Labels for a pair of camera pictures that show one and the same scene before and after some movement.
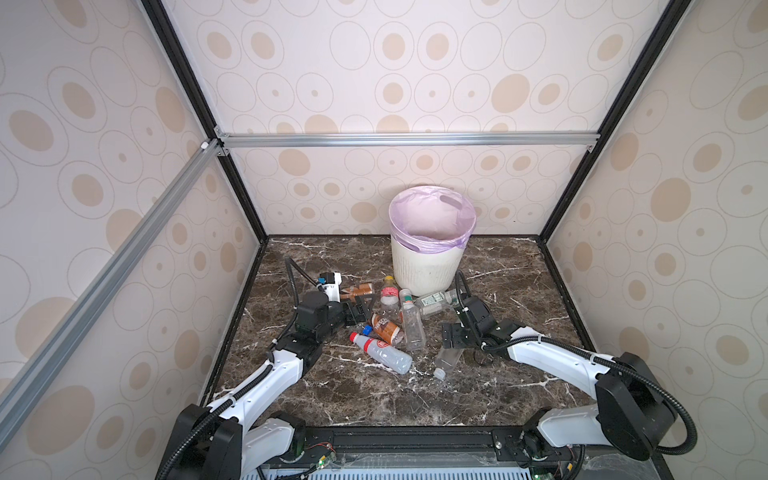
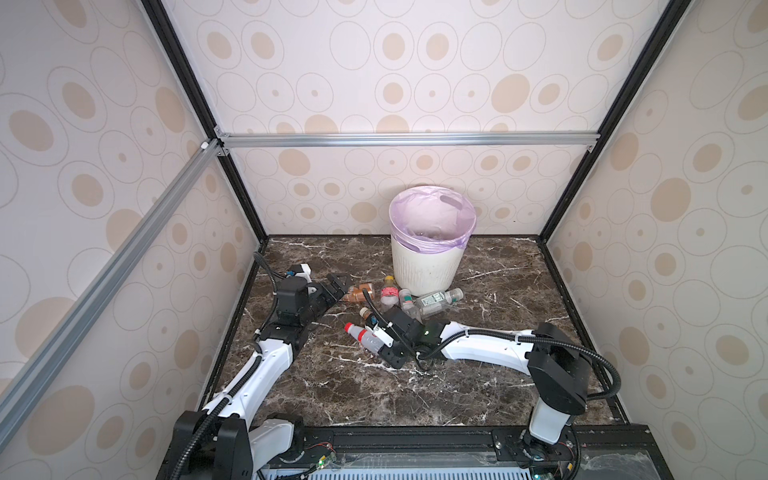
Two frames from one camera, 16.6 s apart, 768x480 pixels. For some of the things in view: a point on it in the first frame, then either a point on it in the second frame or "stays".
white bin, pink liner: [432, 219] stays
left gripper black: [350, 318] → [330, 296]
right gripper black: [454, 329] → [388, 358]
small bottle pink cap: [389, 299] stays
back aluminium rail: [501, 138] stays
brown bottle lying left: [358, 291] stays
